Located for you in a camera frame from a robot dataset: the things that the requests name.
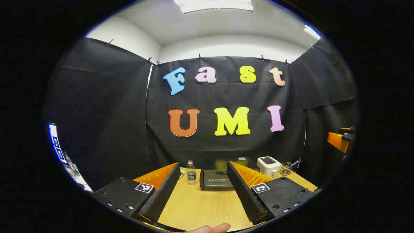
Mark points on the silver spoon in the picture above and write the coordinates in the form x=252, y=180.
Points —
x=294, y=163

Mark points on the black electric oven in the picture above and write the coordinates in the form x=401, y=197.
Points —
x=213, y=179

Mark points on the small ceiling light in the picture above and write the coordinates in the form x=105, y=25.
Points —
x=312, y=31

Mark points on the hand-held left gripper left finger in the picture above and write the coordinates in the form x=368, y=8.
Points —
x=161, y=197

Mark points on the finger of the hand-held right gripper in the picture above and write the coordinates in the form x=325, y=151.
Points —
x=336, y=139

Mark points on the white side table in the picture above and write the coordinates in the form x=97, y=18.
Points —
x=79, y=179

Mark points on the large ceiling light panel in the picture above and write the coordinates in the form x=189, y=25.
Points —
x=213, y=5

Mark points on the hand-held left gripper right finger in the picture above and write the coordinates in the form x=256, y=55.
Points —
x=245, y=194

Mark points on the green bottle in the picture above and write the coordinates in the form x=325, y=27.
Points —
x=68, y=160

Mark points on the blue-framed board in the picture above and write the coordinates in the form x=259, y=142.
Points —
x=56, y=142

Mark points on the clear water bottle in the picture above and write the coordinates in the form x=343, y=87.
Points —
x=191, y=174

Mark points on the white toaster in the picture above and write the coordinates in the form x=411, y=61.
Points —
x=267, y=165

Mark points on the black backdrop cloth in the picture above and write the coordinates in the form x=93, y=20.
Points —
x=106, y=113

